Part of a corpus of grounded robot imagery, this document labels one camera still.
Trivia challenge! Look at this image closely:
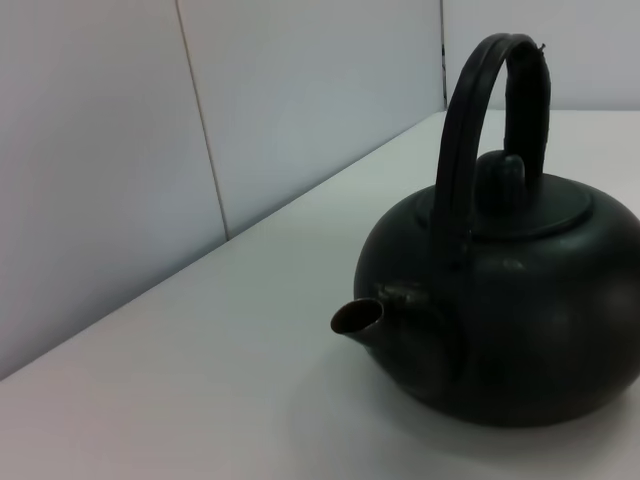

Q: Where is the black round teapot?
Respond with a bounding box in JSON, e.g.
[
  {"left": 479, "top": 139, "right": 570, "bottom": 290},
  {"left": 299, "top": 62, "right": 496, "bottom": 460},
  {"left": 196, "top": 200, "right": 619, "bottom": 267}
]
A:
[{"left": 329, "top": 33, "right": 640, "bottom": 429}]

